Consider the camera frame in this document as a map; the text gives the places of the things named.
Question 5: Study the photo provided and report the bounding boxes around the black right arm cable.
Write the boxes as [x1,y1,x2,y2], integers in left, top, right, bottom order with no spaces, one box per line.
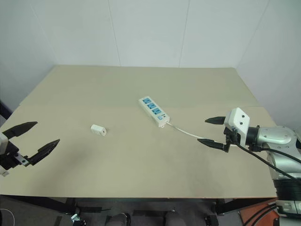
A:
[231,131,301,183]

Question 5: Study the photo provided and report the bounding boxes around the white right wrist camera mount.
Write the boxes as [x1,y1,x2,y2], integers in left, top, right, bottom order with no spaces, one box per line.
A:
[223,107,251,145]

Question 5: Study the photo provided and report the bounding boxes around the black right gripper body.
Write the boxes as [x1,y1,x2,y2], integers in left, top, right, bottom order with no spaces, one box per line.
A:
[223,126,241,146]

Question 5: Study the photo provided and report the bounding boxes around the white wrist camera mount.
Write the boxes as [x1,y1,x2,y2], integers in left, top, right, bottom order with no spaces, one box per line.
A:
[223,107,251,145]
[0,131,10,178]

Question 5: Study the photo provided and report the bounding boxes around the white plug adapter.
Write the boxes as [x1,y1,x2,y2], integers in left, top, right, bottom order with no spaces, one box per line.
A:
[90,123,107,137]

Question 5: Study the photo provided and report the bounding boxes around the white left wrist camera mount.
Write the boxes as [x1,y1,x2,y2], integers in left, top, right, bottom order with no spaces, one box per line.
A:
[0,131,10,178]

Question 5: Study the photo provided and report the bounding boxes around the black table frame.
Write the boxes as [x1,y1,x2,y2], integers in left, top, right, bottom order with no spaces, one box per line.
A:
[0,194,278,215]

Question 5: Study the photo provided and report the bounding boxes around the orange floor mat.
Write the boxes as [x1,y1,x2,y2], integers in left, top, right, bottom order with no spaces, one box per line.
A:
[237,198,281,226]

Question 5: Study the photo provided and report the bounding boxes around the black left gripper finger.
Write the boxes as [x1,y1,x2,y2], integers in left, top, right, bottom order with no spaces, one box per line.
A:
[28,138,61,167]
[2,121,39,141]

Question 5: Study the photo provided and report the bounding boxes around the silver caster bracket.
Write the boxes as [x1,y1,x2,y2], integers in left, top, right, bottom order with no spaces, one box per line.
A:
[70,212,82,224]

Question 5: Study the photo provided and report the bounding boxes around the black floor cable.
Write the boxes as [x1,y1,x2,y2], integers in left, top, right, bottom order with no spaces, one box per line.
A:
[241,202,278,226]

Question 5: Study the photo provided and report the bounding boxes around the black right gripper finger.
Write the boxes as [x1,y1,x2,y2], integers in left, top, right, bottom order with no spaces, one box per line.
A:
[205,115,228,126]
[197,138,230,154]

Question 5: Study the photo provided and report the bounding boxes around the thin white floor cable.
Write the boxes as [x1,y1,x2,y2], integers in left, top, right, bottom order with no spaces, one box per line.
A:
[0,208,15,220]

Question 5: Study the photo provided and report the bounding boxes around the white power strip blue sockets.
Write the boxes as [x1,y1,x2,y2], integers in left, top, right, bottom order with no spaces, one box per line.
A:
[138,96,170,129]

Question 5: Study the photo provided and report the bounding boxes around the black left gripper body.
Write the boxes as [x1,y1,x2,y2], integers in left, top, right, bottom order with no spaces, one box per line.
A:
[0,140,31,170]

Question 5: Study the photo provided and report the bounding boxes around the white power strip cable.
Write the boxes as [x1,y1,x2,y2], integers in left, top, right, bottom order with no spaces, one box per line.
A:
[165,121,250,149]

